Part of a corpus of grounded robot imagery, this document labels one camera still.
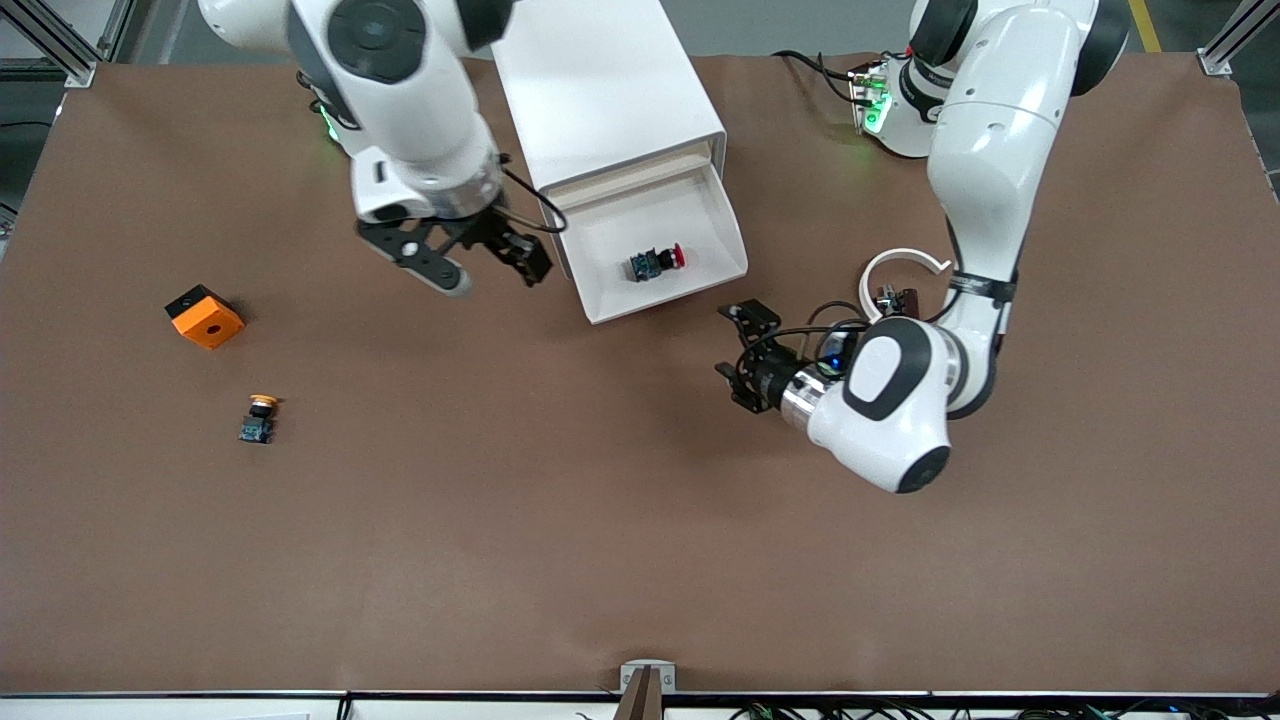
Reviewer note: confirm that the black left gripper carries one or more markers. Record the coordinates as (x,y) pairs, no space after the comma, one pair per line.
(771,383)

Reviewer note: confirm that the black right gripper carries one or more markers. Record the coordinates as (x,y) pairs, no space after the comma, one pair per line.
(492,231)

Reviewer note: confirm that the red push button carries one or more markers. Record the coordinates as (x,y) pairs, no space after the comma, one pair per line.
(655,263)

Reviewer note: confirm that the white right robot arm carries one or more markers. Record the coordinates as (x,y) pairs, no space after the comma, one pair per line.
(400,100)

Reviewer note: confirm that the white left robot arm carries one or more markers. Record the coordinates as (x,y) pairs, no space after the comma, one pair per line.
(990,150)

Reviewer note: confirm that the yellow push button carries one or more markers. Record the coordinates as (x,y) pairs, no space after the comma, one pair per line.
(260,415)

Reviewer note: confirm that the dark brown cylinder part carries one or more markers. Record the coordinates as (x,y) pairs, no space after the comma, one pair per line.
(905,300)

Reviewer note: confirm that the orange and black block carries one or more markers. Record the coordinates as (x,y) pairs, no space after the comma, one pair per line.
(208,320)

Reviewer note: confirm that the brown bar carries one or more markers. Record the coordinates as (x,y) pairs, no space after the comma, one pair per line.
(640,700)

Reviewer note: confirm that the grey metal bracket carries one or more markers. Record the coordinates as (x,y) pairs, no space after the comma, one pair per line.
(648,668)

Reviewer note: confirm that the aluminium frame profile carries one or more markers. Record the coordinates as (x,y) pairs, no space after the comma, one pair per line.
(1222,55)
(72,62)

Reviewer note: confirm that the white table edge rail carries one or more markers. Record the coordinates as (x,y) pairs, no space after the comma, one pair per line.
(200,705)

